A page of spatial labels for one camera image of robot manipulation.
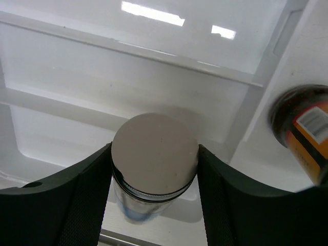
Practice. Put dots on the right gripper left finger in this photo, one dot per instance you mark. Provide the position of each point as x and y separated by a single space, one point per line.
65 208

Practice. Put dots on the white divided organizer tray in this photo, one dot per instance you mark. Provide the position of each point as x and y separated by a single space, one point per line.
72 72

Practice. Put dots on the red-lidded sauce jar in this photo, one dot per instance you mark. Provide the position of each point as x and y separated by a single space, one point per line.
298 120

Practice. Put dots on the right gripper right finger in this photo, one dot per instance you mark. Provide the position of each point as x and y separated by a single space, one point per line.
239 210

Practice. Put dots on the silver-lidded shaker jar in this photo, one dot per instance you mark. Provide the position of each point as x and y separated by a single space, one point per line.
154 160

